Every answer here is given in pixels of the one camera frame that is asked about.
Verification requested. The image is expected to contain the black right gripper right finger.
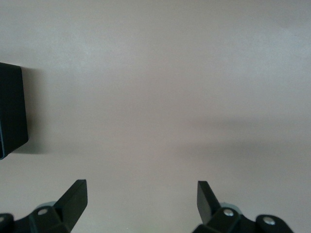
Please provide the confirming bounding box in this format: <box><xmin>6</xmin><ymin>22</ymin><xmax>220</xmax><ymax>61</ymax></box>
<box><xmin>193</xmin><ymin>181</ymin><xmax>256</xmax><ymax>233</ymax></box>

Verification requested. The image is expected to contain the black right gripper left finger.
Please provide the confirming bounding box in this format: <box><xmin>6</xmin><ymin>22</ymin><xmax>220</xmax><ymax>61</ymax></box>
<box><xmin>14</xmin><ymin>179</ymin><xmax>88</xmax><ymax>233</ymax></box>

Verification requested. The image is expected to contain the black rectangular box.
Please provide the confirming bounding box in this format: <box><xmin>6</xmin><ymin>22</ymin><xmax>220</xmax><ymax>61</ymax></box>
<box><xmin>0</xmin><ymin>62</ymin><xmax>29</xmax><ymax>161</ymax></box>

